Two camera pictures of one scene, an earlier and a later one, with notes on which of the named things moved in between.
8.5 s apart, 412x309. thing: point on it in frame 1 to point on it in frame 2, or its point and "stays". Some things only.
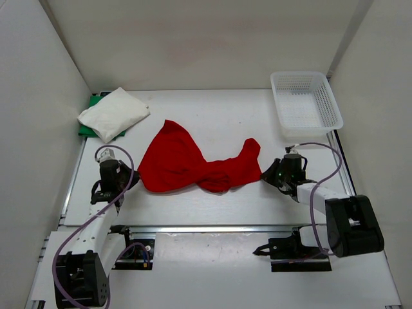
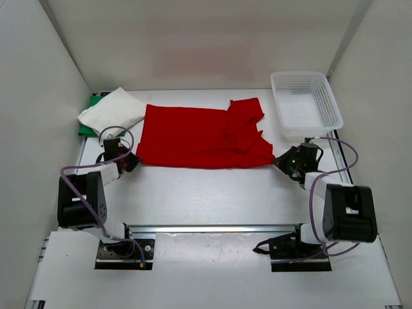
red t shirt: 176,161 to 203,138
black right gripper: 269,176 to 282,162
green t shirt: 85,131 stays
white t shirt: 113,114 stays
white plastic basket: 306,105 stays
